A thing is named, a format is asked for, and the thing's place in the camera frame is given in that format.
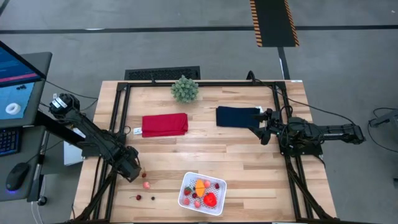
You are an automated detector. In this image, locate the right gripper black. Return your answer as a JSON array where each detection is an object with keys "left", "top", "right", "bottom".
[{"left": 248, "top": 108, "right": 282, "bottom": 146}]

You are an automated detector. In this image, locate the orange toy mango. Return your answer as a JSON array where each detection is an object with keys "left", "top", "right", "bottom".
[{"left": 195, "top": 179, "right": 206, "bottom": 198}]

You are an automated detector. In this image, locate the large red toy pepper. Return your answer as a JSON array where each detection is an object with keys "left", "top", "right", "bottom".
[{"left": 203, "top": 192, "right": 218, "bottom": 208}]

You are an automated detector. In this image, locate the folded navy blue cloth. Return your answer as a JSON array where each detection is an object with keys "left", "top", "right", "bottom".
[{"left": 215, "top": 105, "right": 264, "bottom": 129}]

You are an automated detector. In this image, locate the folded red cloth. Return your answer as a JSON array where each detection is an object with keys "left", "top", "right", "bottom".
[{"left": 133, "top": 112, "right": 189, "bottom": 138}]

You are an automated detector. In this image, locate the white perforated plastic basket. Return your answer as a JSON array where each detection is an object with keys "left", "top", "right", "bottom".
[{"left": 177, "top": 171, "right": 228, "bottom": 217}]

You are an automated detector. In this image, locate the green succulent in grey pot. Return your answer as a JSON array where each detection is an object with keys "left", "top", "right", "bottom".
[{"left": 170, "top": 74, "right": 200, "bottom": 104}]

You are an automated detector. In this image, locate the black floor grille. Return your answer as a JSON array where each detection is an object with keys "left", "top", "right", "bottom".
[{"left": 124, "top": 65, "right": 201, "bottom": 81}]

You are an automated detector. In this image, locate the black hazard-striped floor mat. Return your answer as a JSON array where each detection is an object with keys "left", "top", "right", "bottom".
[{"left": 249, "top": 0, "right": 300, "bottom": 48}]

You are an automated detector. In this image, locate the black computer mouse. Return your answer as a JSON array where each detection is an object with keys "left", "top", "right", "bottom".
[{"left": 5, "top": 162, "right": 30, "bottom": 192}]

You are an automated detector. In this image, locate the grey floor device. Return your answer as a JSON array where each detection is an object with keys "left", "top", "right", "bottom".
[{"left": 368, "top": 107, "right": 398, "bottom": 128}]

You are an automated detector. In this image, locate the black keyboard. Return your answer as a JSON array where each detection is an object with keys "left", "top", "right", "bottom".
[{"left": 0, "top": 126, "right": 22, "bottom": 157}]

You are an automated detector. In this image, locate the large computer monitor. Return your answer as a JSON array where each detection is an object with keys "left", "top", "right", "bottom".
[{"left": 0, "top": 40, "right": 47, "bottom": 128}]

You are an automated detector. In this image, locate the dark grey desk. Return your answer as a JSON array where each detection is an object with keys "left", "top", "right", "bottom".
[{"left": 0, "top": 51, "right": 53, "bottom": 203}]

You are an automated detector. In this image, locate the black cable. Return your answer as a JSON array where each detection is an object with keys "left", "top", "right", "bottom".
[
  {"left": 247, "top": 70, "right": 357, "bottom": 126},
  {"left": 45, "top": 79, "right": 99, "bottom": 100}
]

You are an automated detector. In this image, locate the black aluminium table frame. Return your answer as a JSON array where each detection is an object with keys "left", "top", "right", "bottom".
[{"left": 71, "top": 79, "right": 340, "bottom": 224}]

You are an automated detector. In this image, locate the white cable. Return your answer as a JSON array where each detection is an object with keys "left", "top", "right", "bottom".
[{"left": 30, "top": 201, "right": 43, "bottom": 224}]

